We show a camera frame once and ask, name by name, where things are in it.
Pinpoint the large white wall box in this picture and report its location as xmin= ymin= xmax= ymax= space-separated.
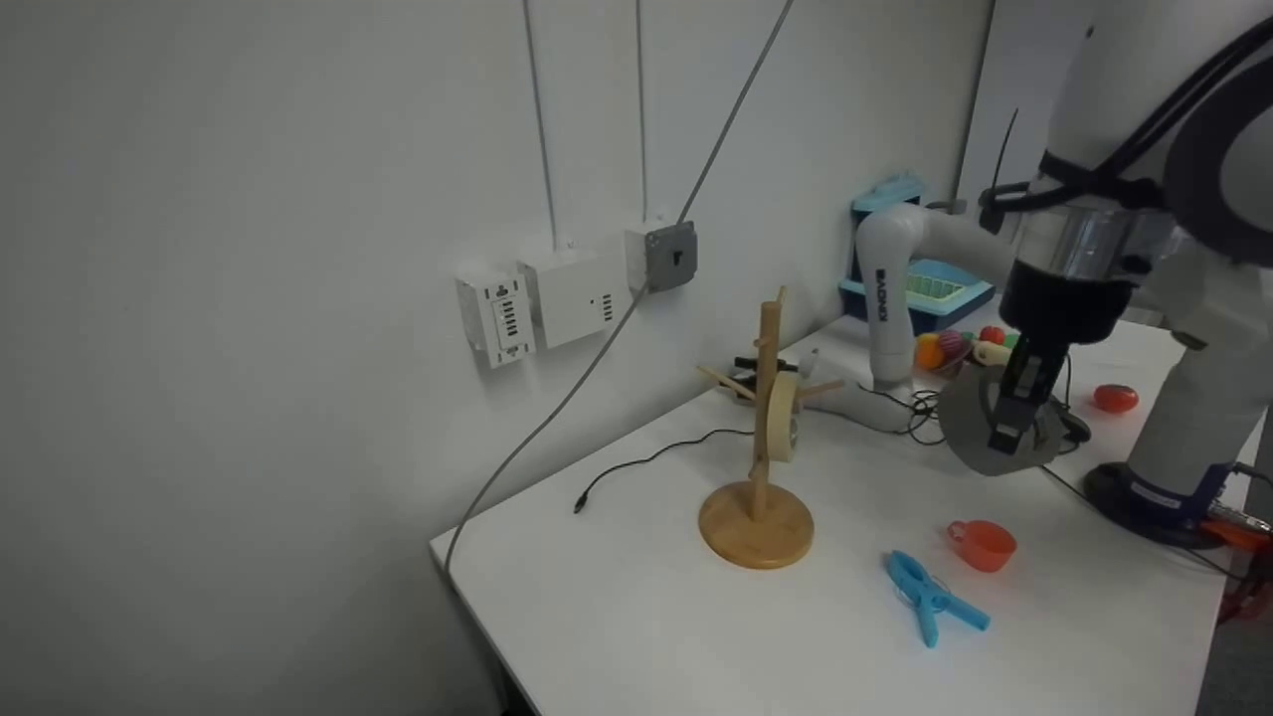
xmin=515 ymin=245 xmax=632 ymax=352

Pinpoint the orange toy ball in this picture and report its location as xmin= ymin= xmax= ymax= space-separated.
xmin=909 ymin=328 xmax=952 ymax=376

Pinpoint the grey duct tape roll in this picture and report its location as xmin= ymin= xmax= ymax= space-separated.
xmin=934 ymin=363 xmax=1067 ymax=482

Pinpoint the wooden mug tree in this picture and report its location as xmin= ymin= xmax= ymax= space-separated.
xmin=696 ymin=285 xmax=850 ymax=578

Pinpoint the beige masking tape roll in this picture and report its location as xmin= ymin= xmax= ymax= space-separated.
xmin=762 ymin=367 xmax=808 ymax=465

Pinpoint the grey wall junction box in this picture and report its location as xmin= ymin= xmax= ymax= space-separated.
xmin=621 ymin=220 xmax=705 ymax=298

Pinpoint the thin black table cable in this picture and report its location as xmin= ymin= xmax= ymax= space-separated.
xmin=568 ymin=421 xmax=762 ymax=519

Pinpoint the black power adapter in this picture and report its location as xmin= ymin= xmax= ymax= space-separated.
xmin=1042 ymin=400 xmax=1092 ymax=448

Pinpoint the orange plastic cup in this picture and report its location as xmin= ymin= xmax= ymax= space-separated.
xmin=942 ymin=518 xmax=1022 ymax=578

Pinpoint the small white wall box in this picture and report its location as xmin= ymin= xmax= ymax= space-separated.
xmin=453 ymin=262 xmax=542 ymax=375

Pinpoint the white wall conduit pipe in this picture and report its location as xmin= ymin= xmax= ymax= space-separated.
xmin=629 ymin=0 xmax=656 ymax=229
xmin=519 ymin=0 xmax=566 ymax=259

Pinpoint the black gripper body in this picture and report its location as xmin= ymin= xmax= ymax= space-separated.
xmin=993 ymin=259 xmax=1133 ymax=352

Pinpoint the blue plastic bin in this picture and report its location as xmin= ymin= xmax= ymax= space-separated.
xmin=836 ymin=255 xmax=999 ymax=336

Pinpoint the blue plastic clamp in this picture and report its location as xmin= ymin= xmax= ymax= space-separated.
xmin=880 ymin=548 xmax=993 ymax=653

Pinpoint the grey hanging wall cable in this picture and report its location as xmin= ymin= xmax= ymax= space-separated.
xmin=436 ymin=0 xmax=798 ymax=572

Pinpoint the black cable plug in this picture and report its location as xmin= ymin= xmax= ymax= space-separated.
xmin=701 ymin=347 xmax=777 ymax=400

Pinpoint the small multicoloured toy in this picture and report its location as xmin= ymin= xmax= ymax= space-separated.
xmin=969 ymin=320 xmax=1022 ymax=375

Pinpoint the blue plastic container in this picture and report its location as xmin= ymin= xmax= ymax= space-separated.
xmin=844 ymin=165 xmax=934 ymax=222

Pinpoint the red base clamp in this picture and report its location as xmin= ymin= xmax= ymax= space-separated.
xmin=1197 ymin=509 xmax=1273 ymax=563

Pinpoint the black tangled cable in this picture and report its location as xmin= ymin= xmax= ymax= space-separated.
xmin=904 ymin=384 xmax=956 ymax=442

